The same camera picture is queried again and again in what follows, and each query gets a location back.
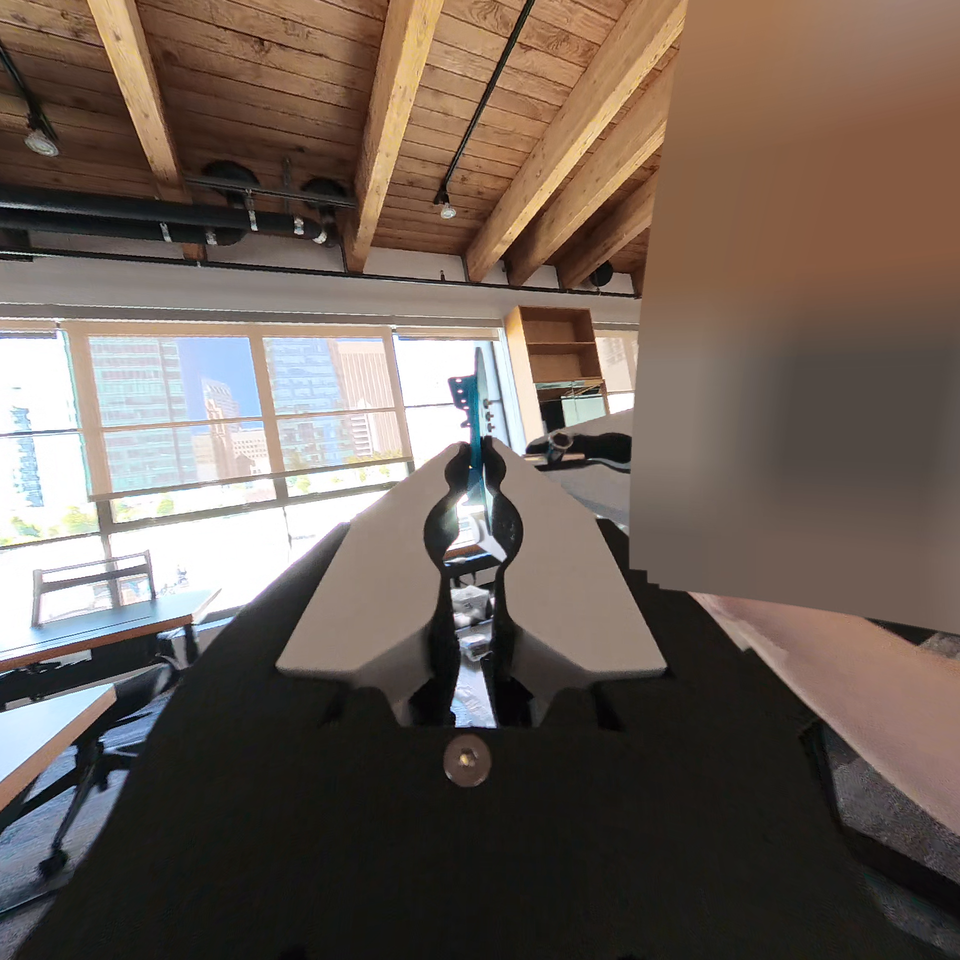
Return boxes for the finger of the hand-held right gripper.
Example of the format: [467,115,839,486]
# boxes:
[536,457,635,520]
[525,411,635,460]

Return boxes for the wooden bookshelf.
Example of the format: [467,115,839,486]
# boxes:
[504,305,601,451]

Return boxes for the wood-edged office desk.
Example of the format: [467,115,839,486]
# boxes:
[0,682,117,815]
[0,588,222,706]

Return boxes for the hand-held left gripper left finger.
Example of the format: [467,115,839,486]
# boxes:
[276,442,471,727]

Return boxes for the person's right forearm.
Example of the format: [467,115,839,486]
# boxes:
[690,591,960,835]

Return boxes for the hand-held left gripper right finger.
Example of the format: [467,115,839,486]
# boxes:
[482,436,668,727]

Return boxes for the slatted chair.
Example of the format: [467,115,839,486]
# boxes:
[31,549,156,627]

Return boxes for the black ceiling pipes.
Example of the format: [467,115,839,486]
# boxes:
[0,157,357,252]

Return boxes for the large window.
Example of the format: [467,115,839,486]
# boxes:
[0,321,511,601]

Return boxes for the black lighting rail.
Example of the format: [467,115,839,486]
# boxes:
[442,0,538,202]
[0,41,48,132]

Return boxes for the blue round metal plate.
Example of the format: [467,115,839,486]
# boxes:
[466,346,496,513]

